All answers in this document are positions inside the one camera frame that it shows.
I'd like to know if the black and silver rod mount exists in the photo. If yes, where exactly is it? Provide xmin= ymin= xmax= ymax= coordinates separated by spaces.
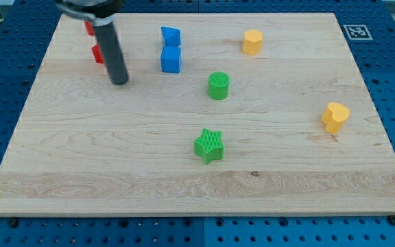
xmin=55 ymin=0 xmax=123 ymax=25

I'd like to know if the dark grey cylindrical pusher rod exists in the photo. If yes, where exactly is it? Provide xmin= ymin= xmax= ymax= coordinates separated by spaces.
xmin=93 ymin=21 xmax=129 ymax=85

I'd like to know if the red star block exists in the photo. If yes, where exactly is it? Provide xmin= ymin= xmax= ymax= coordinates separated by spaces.
xmin=91 ymin=44 xmax=104 ymax=64

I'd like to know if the red circle block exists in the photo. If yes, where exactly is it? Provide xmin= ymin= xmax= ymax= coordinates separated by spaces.
xmin=84 ymin=21 xmax=95 ymax=36

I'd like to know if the green star block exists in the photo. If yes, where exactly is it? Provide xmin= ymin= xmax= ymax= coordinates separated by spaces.
xmin=193 ymin=128 xmax=224 ymax=165

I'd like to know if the blue wedge block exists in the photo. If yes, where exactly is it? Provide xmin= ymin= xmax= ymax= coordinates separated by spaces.
xmin=160 ymin=26 xmax=181 ymax=47

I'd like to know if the blue cube block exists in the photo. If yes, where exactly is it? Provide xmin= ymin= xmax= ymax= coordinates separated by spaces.
xmin=160 ymin=47 xmax=182 ymax=73

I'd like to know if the green cylinder block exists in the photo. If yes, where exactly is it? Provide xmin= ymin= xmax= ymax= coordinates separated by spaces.
xmin=208 ymin=71 xmax=230 ymax=100

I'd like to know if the yellow hexagon block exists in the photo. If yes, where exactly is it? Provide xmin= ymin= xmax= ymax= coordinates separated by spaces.
xmin=242 ymin=29 xmax=263 ymax=56

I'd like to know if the light wooden board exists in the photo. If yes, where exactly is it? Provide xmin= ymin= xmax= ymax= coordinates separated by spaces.
xmin=0 ymin=13 xmax=395 ymax=217

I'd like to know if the yellow heart block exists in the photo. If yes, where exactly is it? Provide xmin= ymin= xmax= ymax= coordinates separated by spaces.
xmin=321 ymin=102 xmax=350 ymax=134

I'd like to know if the white fiducial marker tag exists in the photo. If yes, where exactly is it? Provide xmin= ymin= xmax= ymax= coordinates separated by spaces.
xmin=344 ymin=24 xmax=372 ymax=40

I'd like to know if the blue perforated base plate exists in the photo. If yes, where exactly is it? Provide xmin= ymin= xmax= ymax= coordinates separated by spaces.
xmin=0 ymin=1 xmax=395 ymax=246

